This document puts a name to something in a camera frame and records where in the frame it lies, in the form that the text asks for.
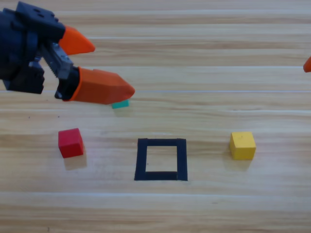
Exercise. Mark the black tape square outline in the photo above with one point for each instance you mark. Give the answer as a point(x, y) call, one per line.
point(142, 157)

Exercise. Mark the red wooden cube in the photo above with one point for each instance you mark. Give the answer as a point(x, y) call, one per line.
point(70, 143)

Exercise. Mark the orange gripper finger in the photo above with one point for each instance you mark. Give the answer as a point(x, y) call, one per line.
point(102, 87)
point(308, 66)

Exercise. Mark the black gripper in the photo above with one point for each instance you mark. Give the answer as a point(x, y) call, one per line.
point(22, 48)

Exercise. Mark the green wooden cube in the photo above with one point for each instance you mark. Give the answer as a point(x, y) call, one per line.
point(120, 104)

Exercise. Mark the yellow wooden cube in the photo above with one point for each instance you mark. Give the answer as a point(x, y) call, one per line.
point(243, 145)

